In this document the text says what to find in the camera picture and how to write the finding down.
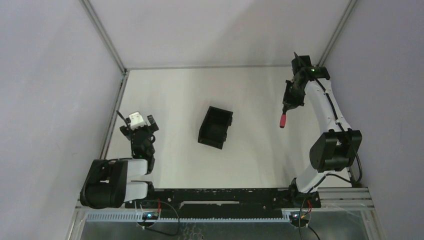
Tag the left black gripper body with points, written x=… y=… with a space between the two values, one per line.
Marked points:
x=139 y=130

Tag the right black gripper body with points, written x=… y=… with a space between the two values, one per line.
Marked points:
x=294 y=89

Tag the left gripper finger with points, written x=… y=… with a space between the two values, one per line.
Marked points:
x=152 y=124
x=124 y=130

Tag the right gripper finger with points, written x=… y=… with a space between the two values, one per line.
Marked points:
x=298 y=102
x=286 y=101

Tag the red handled screwdriver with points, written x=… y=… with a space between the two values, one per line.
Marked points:
x=283 y=120

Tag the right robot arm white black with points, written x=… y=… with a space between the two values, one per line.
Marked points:
x=337 y=145

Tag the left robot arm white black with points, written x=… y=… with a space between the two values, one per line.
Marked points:
x=110 y=182

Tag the black plastic bin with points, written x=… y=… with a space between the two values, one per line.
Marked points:
x=214 y=127

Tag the left controller board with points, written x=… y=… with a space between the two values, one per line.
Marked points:
x=150 y=216

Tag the controller board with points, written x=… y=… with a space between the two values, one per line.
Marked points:
x=150 y=216
x=298 y=221

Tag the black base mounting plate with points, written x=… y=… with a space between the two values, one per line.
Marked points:
x=225 y=203

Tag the right controller board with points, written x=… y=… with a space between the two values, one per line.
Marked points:
x=298 y=221

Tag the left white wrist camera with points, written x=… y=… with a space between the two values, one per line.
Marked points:
x=136 y=120

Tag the aluminium frame rail front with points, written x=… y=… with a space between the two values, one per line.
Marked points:
x=344 y=198

